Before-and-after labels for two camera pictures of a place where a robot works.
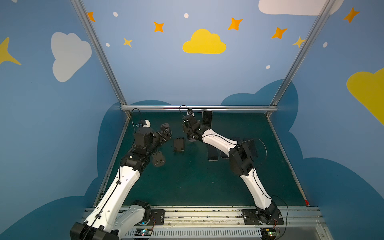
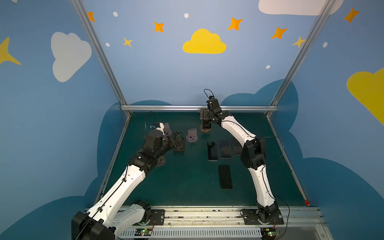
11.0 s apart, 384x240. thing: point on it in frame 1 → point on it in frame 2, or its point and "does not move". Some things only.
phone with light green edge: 212,153 does not move
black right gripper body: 187,125 → 204,116
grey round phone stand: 158,159 does not move
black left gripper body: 163,132 → 176,141
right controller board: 268,233 does not move
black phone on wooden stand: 207,118 does not move
